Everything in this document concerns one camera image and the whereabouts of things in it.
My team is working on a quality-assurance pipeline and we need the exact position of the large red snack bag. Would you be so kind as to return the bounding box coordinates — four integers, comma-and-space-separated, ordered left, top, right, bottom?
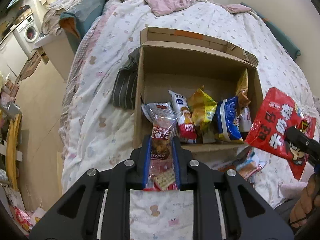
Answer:
245, 87, 316, 180

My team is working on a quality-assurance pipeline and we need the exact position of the clear small meat snack packet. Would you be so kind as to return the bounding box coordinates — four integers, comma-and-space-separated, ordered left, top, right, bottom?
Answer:
149, 112, 178, 178

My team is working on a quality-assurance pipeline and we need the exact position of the grey blue striped snack bag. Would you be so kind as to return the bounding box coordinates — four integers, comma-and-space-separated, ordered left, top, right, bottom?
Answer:
141, 102, 175, 122

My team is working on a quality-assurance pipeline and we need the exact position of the white rice cake packet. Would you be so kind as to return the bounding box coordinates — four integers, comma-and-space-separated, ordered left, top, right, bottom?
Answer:
168, 90, 197, 140

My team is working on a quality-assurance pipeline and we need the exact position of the yellow snack bag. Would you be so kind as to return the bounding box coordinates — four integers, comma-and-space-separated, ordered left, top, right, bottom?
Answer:
187, 86, 217, 133

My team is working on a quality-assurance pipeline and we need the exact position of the white red chip bag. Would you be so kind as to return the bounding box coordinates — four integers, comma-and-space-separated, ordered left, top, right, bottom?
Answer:
239, 106, 252, 133

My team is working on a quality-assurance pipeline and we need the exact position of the blue white snack bag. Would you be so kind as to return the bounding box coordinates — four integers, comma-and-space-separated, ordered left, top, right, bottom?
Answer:
214, 96, 244, 144

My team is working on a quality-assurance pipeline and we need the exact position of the colourful duck snack bag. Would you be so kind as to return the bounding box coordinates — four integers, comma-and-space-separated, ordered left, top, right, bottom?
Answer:
213, 148, 267, 181

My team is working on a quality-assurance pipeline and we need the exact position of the red snack pouch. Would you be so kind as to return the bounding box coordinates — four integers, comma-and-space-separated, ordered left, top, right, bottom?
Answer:
144, 159, 177, 191

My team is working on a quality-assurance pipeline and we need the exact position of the checkered wafer packet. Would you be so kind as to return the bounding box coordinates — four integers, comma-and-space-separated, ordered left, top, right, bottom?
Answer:
153, 169, 175, 191

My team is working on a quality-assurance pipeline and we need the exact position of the right hand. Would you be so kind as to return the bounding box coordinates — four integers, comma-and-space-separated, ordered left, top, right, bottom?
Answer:
289, 174, 319, 228

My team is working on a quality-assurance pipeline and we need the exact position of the white patterned duvet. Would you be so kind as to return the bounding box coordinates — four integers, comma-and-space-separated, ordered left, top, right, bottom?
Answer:
59, 0, 319, 239

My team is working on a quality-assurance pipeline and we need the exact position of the open brown cardboard box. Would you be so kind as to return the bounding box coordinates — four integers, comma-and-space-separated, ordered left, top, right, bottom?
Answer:
133, 27, 264, 148

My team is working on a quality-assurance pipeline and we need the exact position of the dark striped garment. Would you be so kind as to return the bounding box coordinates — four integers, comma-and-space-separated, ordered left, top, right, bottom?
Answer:
111, 48, 140, 109

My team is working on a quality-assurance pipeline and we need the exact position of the teal bed bolster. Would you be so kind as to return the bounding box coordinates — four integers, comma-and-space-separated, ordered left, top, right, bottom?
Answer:
240, 2, 302, 62

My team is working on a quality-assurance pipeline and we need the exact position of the yellow wooden chair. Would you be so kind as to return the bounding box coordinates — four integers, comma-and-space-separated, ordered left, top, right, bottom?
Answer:
5, 114, 22, 191

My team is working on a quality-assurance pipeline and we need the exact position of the pink blanket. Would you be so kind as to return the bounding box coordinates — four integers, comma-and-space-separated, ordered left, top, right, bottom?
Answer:
107, 0, 252, 17

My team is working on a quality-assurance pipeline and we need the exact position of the white kitchen cabinet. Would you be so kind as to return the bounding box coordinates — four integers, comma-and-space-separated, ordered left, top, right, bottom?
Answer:
1, 32, 28, 77

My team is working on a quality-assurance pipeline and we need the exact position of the white washing machine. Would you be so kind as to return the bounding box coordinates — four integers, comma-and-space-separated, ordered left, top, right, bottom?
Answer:
14, 14, 40, 59

